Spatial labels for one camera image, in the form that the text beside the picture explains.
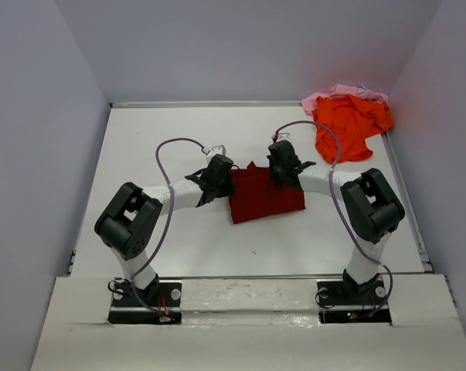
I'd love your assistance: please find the dark red t shirt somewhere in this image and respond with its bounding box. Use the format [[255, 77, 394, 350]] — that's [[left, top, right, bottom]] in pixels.
[[228, 162, 305, 224]]

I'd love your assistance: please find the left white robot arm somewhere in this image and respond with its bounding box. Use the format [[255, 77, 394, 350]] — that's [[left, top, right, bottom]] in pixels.
[[94, 154, 234, 305]]

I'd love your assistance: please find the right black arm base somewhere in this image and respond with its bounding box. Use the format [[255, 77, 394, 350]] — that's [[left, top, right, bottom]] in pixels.
[[315, 271, 391, 325]]

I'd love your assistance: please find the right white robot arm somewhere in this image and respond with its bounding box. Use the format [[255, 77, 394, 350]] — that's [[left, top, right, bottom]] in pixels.
[[267, 140, 405, 303]]

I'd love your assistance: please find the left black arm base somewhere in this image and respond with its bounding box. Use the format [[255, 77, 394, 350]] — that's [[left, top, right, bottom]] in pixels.
[[107, 277, 182, 325]]

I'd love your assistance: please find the pink t shirt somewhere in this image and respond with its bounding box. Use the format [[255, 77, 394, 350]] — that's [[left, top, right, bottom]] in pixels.
[[301, 84, 389, 115]]

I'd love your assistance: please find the orange t shirt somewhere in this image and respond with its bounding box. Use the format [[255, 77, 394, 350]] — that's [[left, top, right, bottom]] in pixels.
[[312, 95, 393, 164]]

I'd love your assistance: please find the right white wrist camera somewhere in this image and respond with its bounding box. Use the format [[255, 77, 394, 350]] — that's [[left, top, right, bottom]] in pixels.
[[272, 132, 291, 143]]

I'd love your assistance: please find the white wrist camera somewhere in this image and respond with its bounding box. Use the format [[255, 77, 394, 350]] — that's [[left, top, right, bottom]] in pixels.
[[272, 132, 291, 143], [202, 145, 226, 159]]

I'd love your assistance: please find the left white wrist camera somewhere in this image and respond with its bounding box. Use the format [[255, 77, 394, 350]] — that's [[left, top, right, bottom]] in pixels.
[[202, 145, 226, 159]]

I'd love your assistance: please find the aluminium table edge rail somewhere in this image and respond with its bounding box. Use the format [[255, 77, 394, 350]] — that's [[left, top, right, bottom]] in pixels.
[[109, 100, 301, 109]]

